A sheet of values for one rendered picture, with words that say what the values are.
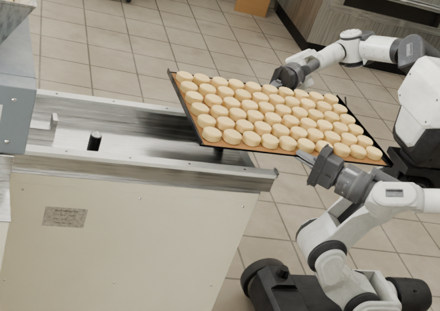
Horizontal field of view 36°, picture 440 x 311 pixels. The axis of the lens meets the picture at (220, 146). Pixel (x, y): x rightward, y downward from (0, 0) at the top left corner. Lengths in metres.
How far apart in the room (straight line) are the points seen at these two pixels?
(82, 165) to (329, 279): 1.03
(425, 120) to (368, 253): 1.45
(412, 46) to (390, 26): 3.40
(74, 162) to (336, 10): 3.96
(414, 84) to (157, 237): 0.93
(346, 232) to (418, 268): 1.28
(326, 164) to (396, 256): 1.82
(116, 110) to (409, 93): 0.92
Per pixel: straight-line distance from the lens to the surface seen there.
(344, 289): 2.57
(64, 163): 1.75
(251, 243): 3.19
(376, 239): 3.63
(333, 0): 5.44
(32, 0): 1.44
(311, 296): 2.78
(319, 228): 2.38
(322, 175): 1.84
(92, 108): 2.01
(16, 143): 1.47
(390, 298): 2.71
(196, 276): 2.09
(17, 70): 1.46
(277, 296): 2.67
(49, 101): 1.99
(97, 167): 1.77
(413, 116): 2.21
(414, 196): 1.80
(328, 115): 2.12
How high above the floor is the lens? 1.85
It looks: 29 degrees down
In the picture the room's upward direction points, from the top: 20 degrees clockwise
